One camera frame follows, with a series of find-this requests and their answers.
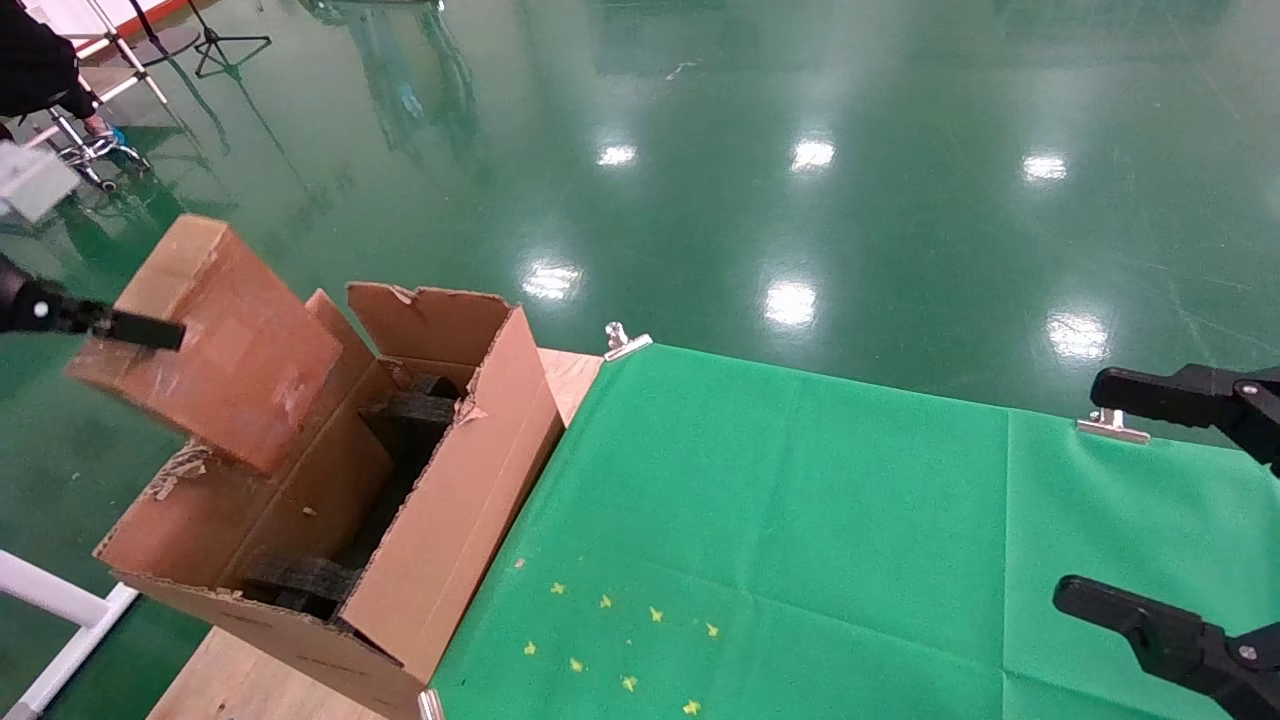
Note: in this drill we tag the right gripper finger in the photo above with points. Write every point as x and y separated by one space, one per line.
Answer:
1170 640
1170 395

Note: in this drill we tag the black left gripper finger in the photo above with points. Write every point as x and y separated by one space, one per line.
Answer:
130 328

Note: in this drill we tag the small brown cardboard box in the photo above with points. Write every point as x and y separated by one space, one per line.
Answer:
230 340

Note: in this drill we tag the large open cardboard carton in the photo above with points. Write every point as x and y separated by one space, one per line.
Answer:
450 540

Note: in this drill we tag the silver metal binder clip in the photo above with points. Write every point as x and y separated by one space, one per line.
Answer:
1112 428
431 706
625 343

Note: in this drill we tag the chrome swivel stool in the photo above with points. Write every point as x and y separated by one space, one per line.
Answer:
92 150

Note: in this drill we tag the white metal shelf cart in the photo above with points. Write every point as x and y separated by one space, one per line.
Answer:
50 595

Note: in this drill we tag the green table cloth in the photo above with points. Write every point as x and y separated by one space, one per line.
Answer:
900 550

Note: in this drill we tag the seated person in black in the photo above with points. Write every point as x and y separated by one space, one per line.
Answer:
30 60

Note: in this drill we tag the black upright stand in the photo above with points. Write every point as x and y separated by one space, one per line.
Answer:
165 40

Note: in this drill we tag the black foam block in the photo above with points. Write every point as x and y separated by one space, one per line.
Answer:
300 578
410 415

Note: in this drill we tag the black tripod stand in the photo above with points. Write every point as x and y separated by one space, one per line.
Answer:
215 45

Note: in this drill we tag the small black foam piece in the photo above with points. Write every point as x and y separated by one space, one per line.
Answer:
435 384

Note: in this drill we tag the white work table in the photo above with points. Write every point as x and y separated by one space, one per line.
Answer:
70 15

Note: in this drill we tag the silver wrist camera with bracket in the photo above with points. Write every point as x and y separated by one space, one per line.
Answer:
30 180

